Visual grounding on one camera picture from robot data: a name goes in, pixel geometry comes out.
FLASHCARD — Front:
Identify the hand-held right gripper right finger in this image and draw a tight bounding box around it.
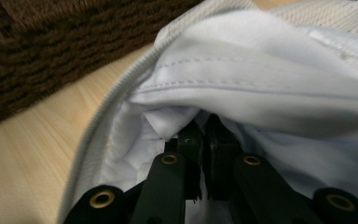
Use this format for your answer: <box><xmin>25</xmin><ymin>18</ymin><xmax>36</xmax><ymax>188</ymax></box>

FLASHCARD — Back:
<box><xmin>203</xmin><ymin>113</ymin><xmax>242</xmax><ymax>201</ymax></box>

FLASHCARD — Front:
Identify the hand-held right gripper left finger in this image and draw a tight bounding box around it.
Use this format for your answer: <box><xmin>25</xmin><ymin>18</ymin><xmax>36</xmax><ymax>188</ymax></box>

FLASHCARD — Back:
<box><xmin>164</xmin><ymin>119</ymin><xmax>205</xmax><ymax>202</ymax></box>

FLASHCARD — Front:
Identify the white garment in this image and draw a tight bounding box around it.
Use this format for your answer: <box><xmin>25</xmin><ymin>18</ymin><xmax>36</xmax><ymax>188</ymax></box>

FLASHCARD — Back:
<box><xmin>99</xmin><ymin>8</ymin><xmax>358</xmax><ymax>224</ymax></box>

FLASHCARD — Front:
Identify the white mesh laundry bag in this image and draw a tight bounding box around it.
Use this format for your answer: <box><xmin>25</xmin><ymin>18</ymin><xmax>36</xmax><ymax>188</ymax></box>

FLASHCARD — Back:
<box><xmin>57</xmin><ymin>0</ymin><xmax>358</xmax><ymax>224</ymax></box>

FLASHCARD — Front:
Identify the dark brown woven basket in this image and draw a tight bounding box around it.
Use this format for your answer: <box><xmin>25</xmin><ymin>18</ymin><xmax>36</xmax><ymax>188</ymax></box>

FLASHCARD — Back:
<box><xmin>0</xmin><ymin>0</ymin><xmax>204</xmax><ymax>132</ymax></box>

